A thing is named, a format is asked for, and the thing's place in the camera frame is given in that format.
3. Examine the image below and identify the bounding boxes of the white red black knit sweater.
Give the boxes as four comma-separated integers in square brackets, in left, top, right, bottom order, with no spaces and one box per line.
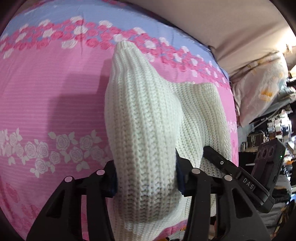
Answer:
[104,41,232,240]

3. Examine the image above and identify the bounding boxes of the floral cream pillow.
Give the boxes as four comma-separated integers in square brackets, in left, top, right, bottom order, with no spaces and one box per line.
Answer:
[230,52,288,127]

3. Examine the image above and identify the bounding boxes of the beige fabric headboard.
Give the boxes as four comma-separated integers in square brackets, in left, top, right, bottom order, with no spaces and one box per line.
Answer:
[131,0,295,76]

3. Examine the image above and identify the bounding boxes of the cluttered shelf items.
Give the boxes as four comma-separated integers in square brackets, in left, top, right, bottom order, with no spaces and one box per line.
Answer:
[238,76,296,163]

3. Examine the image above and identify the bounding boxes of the pink floral bed sheet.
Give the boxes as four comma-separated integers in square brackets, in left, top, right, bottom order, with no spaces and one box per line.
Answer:
[1,1,238,238]

